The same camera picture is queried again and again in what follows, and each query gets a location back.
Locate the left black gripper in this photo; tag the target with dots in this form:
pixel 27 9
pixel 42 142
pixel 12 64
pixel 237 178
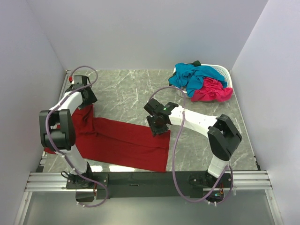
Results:
pixel 92 99

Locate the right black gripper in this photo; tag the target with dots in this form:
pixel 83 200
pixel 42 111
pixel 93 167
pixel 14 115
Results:
pixel 154 130

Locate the red t-shirt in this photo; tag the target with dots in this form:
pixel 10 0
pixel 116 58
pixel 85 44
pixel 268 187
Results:
pixel 119 143

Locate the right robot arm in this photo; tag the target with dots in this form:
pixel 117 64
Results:
pixel 223 136

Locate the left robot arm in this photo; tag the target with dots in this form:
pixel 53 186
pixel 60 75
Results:
pixel 57 131

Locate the white laundry basket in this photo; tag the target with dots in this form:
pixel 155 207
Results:
pixel 222 70

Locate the blue t-shirt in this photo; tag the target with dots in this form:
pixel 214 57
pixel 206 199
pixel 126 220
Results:
pixel 192 78

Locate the pink t-shirt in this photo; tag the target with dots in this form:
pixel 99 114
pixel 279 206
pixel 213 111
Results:
pixel 212 90

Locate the dark green garment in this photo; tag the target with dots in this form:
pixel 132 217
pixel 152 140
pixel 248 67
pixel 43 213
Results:
pixel 196 63

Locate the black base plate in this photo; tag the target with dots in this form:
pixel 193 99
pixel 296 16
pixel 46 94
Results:
pixel 193 184

